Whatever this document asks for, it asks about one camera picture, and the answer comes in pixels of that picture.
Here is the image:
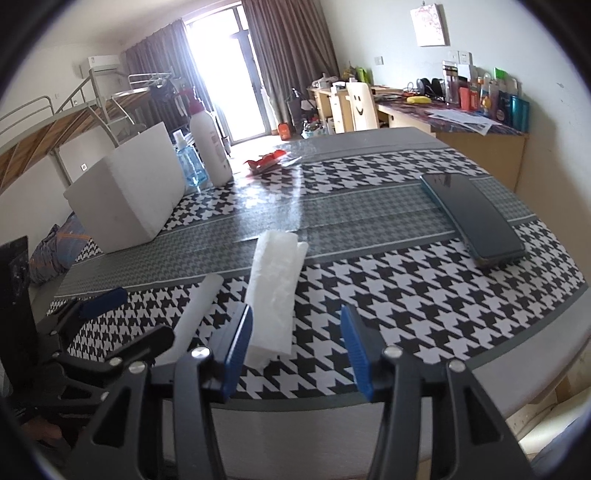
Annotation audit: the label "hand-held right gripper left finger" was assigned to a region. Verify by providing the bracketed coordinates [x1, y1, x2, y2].
[69, 302, 254, 480]

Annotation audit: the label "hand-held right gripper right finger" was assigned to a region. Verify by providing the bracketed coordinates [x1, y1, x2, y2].
[340, 305, 536, 480]

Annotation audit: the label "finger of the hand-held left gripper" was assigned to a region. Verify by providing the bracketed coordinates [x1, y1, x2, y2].
[46, 286, 129, 335]
[60, 324, 176, 377]

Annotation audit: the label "white foam tube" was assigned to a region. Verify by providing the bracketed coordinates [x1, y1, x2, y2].
[154, 273, 225, 367]

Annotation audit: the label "white foam box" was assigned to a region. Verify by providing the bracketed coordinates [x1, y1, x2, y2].
[63, 122, 188, 254]

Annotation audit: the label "blue quilt with orange stripes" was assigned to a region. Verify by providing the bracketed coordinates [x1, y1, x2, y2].
[58, 212, 93, 268]

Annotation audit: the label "dark patterned cloth bundle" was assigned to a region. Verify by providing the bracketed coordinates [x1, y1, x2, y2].
[28, 225, 70, 284]

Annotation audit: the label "houndstooth tablecloth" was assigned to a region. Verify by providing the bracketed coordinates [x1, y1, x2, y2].
[46, 127, 591, 416]

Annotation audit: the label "blue spray bottle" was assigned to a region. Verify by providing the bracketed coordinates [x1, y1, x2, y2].
[172, 130, 207, 188]

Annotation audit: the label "grey metal bunk bed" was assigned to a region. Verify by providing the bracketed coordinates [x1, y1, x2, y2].
[0, 74, 139, 199]
[127, 71, 190, 130]

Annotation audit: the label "dark smartphone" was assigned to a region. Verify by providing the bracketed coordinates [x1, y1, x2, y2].
[419, 172, 527, 269]

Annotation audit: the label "white lotion bottle red pump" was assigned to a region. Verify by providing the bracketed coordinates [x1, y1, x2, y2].
[187, 89, 234, 186]

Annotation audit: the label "red snack wrapper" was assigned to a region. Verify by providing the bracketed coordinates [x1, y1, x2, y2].
[243, 148, 289, 175]

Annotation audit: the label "hanging dark clothes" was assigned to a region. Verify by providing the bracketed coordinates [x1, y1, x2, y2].
[150, 80, 178, 104]

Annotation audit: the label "white air conditioner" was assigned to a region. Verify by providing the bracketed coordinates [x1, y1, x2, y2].
[79, 54, 120, 78]

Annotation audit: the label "wooden desk with patterned cover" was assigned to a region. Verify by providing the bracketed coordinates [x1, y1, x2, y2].
[376, 95, 527, 195]

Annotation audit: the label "wooden chair with smiley face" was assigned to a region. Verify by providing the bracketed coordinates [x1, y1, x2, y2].
[346, 82, 380, 132]

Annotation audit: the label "brown curtain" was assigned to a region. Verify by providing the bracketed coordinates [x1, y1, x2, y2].
[122, 23, 195, 125]
[242, 0, 340, 139]

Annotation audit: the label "glass balcony door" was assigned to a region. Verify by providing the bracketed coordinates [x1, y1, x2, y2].
[182, 2, 273, 144]

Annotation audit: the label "white papers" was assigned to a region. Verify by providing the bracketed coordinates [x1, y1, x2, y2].
[427, 108, 495, 134]

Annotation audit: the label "black headphones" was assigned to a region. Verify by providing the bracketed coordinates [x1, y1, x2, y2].
[416, 78, 446, 99]

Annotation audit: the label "cluster of toiletry bottles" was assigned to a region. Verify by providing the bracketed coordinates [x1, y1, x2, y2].
[441, 60, 531, 132]

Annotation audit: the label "pink wall picture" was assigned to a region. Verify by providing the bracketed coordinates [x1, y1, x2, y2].
[410, 4, 450, 47]

